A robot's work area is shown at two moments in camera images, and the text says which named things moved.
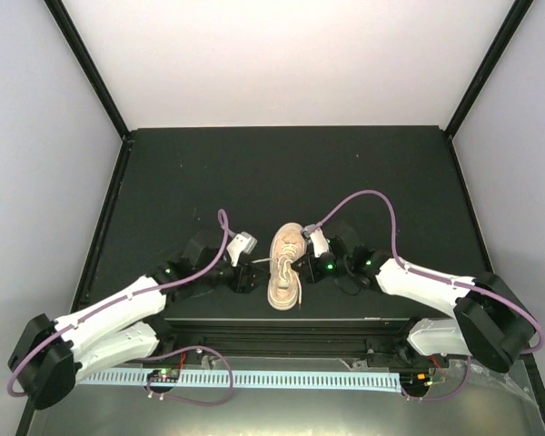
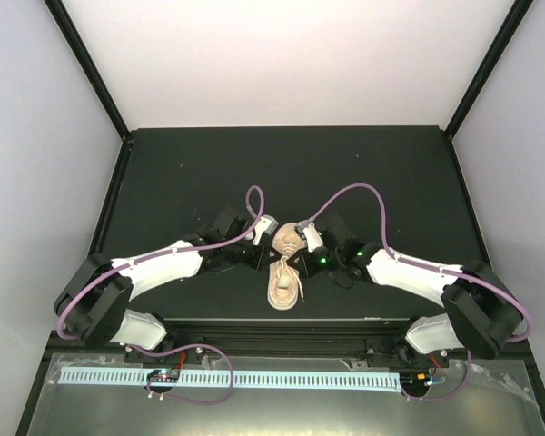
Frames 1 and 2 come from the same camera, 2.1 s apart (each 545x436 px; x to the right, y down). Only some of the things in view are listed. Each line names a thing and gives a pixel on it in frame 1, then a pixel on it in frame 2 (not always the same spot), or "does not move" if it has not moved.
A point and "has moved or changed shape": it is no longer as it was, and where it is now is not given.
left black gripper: [242, 282] → [261, 261]
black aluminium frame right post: [513, 21] does not move
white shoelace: [286, 268] has moved or changed shape
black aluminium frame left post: [76, 44] does not move
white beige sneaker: [286, 245] does not move
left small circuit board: [163, 375] does not move
